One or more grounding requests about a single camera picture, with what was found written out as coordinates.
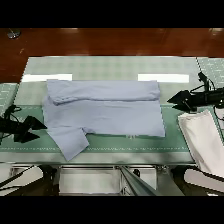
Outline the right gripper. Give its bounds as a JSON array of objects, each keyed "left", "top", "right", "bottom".
[{"left": 166, "top": 87, "right": 216, "bottom": 113}]

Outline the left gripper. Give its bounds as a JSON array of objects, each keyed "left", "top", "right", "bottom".
[{"left": 0, "top": 115, "right": 48, "bottom": 144}]

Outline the light blue shirt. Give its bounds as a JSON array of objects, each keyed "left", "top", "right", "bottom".
[{"left": 42, "top": 79, "right": 167, "bottom": 162}]

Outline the white garment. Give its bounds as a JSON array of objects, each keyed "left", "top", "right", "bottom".
[{"left": 177, "top": 109, "right": 224, "bottom": 178}]

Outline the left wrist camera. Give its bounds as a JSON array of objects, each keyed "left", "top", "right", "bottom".
[{"left": 2, "top": 104, "right": 22, "bottom": 122}]

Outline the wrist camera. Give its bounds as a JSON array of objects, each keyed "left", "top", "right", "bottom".
[
  {"left": 197, "top": 71, "right": 216, "bottom": 91},
  {"left": 2, "top": 104, "right": 22, "bottom": 122}
]

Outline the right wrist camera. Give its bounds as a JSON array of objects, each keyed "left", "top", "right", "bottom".
[{"left": 197, "top": 71, "right": 216, "bottom": 91}]

